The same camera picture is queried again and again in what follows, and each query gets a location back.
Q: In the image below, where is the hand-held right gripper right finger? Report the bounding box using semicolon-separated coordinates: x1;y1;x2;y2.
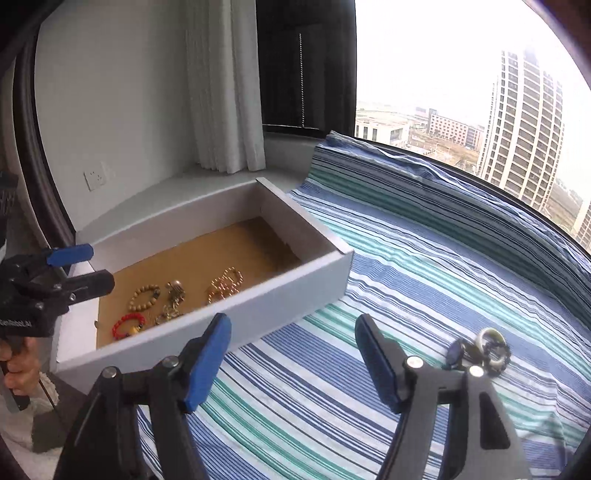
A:
355;314;532;480

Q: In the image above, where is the white wall socket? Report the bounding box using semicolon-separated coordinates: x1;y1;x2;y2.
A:
84;162;110;191

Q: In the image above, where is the dark window screen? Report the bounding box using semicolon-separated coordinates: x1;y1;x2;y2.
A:
255;0;358;138

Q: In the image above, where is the tall beige building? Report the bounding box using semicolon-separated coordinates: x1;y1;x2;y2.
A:
475;46;566;214

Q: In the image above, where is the white curtain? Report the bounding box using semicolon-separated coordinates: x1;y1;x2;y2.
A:
185;0;267;175

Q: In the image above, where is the striped bed sheet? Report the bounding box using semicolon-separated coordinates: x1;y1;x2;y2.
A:
136;130;591;480

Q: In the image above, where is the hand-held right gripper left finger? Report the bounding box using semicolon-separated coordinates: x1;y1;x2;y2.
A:
53;313;232;480

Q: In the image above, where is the dark bead bracelet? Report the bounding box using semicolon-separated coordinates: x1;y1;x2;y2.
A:
484;338;513;371

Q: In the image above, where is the white jade bangle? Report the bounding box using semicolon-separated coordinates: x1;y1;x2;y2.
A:
475;327;503;366

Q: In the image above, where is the red bead bracelet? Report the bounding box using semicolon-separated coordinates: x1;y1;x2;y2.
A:
112;312;147;341

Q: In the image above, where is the wooden bead bracelet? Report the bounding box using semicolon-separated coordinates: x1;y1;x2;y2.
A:
128;285;161;311

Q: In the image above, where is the grey cardboard box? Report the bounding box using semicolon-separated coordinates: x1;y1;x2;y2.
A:
55;176;355;380

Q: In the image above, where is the person's left hand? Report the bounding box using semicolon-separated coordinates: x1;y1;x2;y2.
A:
0;336;43;407

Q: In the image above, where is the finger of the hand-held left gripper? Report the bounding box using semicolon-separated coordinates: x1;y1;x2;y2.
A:
9;244;94;278
58;271;115;303

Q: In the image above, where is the gold chain necklace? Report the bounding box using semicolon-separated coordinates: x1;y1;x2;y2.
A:
205;267;245;305

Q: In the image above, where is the dark blue wrist watch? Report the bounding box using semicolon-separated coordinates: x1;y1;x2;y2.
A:
444;338;478;369

